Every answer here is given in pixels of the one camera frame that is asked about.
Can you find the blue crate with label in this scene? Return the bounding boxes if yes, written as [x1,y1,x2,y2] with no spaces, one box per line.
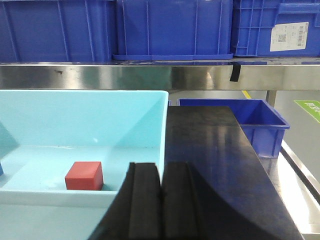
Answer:
[230,0,320,57]

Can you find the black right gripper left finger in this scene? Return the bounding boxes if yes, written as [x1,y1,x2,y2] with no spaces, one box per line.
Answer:
[88,162,162,240]

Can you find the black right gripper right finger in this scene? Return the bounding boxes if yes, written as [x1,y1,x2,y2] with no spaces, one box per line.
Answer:
[162,162,253,240]

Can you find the blue crate upper middle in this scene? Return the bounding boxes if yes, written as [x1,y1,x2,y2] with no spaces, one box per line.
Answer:
[113,0,233,61]

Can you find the light cyan plastic bin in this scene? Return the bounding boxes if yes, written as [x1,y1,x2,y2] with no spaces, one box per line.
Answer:
[0,90,168,240]

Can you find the black tape strip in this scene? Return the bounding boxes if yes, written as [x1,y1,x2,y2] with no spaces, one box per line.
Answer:
[229,62,242,82]

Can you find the blue crate upper left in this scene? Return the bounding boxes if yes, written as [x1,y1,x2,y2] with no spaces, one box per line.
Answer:
[0,0,117,63]

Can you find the stainless steel shelf rail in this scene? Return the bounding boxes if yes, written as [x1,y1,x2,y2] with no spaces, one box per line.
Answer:
[0,57,320,91]

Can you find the white barcode label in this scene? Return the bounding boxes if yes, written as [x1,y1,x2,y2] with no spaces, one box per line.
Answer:
[270,22,309,52]

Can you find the red cube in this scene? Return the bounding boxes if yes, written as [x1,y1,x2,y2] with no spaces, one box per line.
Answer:
[64,161,104,191]

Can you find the small blue bin lower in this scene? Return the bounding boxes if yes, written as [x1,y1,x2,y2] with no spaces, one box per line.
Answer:
[177,98,290,158]

